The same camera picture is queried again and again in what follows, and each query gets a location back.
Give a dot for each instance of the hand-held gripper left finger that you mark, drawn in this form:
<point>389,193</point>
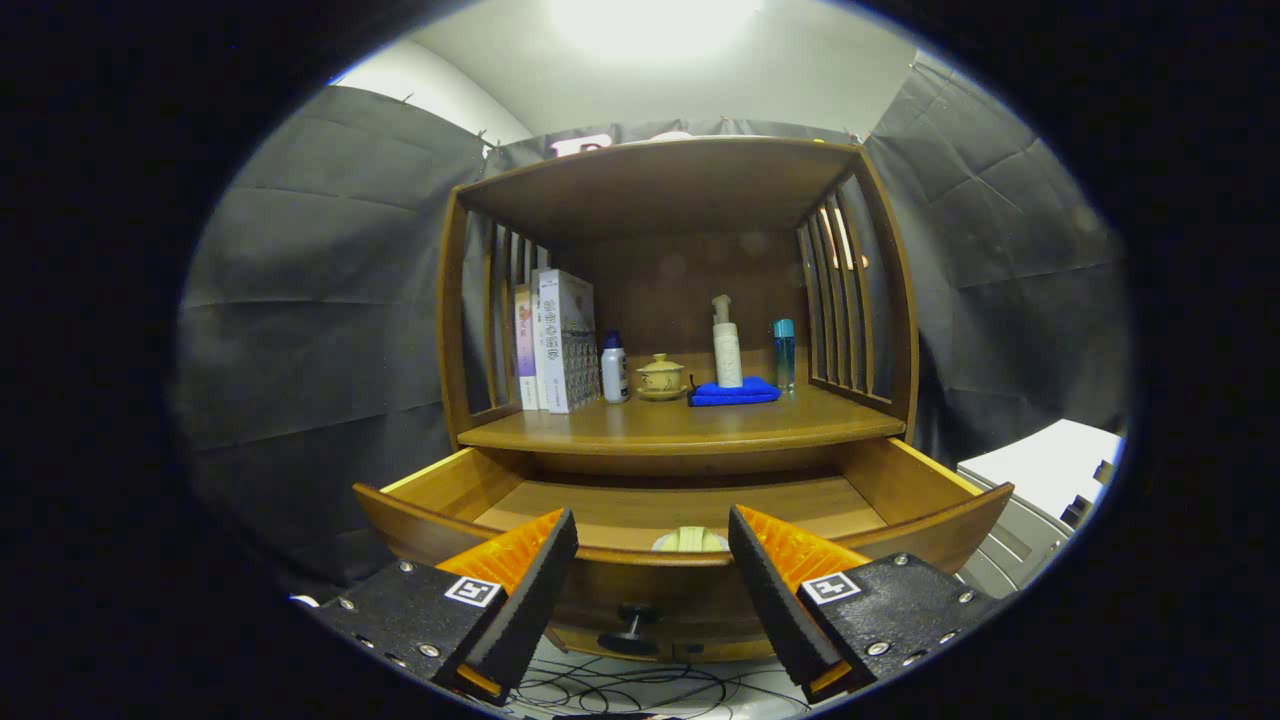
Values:
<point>530,600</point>

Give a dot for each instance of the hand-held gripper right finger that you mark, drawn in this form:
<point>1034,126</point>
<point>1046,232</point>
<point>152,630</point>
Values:
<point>775,600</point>

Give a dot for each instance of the green ornament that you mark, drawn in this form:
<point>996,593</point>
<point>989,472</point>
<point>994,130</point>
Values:
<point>690,541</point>

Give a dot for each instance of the black drawer knob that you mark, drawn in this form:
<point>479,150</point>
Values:
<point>630,640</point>

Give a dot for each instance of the wooden countertop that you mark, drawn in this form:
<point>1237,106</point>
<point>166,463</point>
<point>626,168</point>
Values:
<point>700,425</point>

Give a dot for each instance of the brown wooden cabinet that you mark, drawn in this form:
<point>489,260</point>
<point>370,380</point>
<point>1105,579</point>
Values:
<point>660,190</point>

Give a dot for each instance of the blue folded cloth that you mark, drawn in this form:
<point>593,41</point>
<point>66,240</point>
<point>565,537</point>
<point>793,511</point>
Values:
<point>740,392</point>

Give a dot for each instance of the white bottle with blue cap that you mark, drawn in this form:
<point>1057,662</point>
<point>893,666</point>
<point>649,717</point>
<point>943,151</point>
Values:
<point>615,375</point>

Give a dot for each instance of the clear blue bottle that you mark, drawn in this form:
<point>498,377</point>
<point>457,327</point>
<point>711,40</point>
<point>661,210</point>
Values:
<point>784,355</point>

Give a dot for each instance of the yellow lidded teacup with saucer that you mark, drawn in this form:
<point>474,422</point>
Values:
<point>661,378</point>

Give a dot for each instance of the white pump bottle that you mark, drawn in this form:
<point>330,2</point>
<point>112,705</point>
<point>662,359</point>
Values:
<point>727,355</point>

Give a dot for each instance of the purple book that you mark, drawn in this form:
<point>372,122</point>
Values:
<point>526,345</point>

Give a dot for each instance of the white patterned book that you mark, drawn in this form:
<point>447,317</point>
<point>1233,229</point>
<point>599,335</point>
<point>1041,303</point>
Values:
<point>570,340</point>

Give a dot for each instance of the black block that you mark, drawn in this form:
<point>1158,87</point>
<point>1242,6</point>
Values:
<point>1104,472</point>
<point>1078,511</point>

